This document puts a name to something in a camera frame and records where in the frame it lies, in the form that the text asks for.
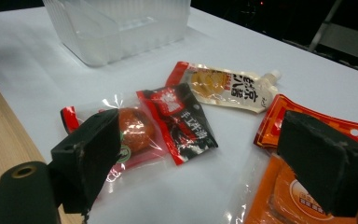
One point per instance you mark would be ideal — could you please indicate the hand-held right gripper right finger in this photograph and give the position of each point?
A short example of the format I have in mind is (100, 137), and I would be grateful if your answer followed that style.
(323, 161)

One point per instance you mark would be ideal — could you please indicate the grey panel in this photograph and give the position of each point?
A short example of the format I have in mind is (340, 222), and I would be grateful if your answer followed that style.
(351, 43)

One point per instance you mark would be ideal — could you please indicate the cream spout pouch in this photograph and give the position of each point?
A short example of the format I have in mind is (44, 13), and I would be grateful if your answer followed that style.
(230, 90)

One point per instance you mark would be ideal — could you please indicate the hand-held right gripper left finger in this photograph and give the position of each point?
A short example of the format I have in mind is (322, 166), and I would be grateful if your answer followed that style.
(85, 155)

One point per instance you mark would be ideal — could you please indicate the red-orange foil packet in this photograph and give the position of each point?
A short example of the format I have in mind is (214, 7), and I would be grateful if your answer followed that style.
(272, 124)

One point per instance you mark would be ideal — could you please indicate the clear packet with brown egg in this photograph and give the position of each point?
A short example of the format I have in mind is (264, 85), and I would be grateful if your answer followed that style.
(136, 127)

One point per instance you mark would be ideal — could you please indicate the grey metal stand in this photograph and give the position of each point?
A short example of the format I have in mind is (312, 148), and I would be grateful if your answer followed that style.
(323, 28)

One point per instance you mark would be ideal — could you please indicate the translucent plastic storage bin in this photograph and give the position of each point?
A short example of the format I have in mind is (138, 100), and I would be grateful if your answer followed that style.
(112, 28)

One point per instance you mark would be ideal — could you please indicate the black and red sachet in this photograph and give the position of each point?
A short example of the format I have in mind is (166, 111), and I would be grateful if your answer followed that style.
(180, 121)

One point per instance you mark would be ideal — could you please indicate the orange packet with round labels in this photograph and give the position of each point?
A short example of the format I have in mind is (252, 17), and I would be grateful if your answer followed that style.
(276, 193)

